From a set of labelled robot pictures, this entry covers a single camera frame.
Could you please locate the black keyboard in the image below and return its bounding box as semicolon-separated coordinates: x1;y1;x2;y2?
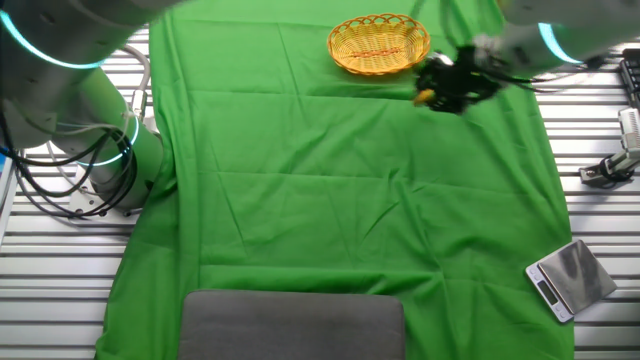
618;57;640;109

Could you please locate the silver digital kitchen scale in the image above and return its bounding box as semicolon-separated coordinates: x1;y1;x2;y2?
524;238;619;325

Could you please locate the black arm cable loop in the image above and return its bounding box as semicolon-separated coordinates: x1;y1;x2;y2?
409;0;606;96

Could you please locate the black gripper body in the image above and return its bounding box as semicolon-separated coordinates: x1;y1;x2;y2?
432;44;504;115

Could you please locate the black base cable bundle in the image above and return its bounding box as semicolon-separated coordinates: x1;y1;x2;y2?
0;127;139;220

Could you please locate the grey cable hose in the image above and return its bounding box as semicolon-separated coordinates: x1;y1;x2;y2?
119;44;152;121

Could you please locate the silver base mounting plate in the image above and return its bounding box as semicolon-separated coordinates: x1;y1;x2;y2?
67;167;142;221

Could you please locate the grey cushion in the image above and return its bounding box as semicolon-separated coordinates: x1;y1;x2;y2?
178;289;406;360

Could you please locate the green cloth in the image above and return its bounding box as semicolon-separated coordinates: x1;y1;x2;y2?
94;0;576;360

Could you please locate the yellow wicker basket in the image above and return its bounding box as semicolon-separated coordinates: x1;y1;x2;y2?
327;12;431;77

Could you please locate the silver ribbed camera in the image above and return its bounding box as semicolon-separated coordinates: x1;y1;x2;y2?
618;107;640;151

